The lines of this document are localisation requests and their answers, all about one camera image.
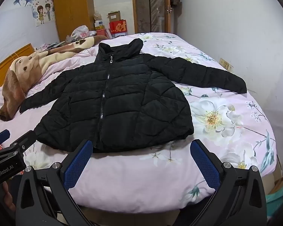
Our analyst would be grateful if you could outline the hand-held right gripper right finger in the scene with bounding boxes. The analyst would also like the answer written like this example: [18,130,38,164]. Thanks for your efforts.
[179,139,267,226]

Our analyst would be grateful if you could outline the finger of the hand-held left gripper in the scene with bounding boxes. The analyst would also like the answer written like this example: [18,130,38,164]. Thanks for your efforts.
[11,130,37,153]
[0,129,10,146]

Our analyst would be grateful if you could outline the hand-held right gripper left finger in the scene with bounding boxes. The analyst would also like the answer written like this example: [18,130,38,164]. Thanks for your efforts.
[15,139,95,226]

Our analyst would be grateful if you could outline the black puffer jacket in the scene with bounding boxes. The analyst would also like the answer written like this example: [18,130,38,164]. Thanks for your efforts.
[19,38,248,153]

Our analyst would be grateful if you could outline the person's left hand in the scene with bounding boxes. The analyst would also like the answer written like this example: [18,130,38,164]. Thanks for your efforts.
[2,182,16,211]

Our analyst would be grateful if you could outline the pink floral bedsheet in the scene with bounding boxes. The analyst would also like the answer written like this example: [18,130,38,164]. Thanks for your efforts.
[0,32,277,209]

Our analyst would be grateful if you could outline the flattened cardboard boxes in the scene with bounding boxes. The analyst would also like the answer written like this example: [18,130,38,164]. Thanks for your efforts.
[262,155,283,208]

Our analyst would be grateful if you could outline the wooden headboard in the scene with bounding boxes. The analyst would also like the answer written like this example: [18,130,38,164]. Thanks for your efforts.
[0,43,35,92]

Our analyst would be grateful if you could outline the brown dog printed blanket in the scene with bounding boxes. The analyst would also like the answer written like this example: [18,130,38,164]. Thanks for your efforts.
[0,35,108,121]

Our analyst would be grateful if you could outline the white plastic bag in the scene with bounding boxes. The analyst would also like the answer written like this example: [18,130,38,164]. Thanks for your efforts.
[71,25,90,39]

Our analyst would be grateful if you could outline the wooden wardrobe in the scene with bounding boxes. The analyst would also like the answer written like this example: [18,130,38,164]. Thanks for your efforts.
[52,0,96,41]

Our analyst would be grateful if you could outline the red gift box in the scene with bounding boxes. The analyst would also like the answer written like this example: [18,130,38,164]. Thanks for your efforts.
[109,19,128,37]

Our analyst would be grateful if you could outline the brown cardboard box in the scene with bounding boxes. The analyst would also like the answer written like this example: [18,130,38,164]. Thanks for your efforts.
[107,11,121,23]

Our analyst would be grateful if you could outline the wooden framed door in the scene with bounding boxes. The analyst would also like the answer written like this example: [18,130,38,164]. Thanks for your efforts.
[131,0,177,34]

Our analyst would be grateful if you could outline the beige wall socket strip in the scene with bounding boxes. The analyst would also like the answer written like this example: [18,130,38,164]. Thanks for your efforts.
[220,58,234,72]

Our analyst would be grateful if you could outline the cartoon couple wall sticker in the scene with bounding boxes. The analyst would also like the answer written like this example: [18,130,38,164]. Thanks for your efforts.
[13,0,56,27]

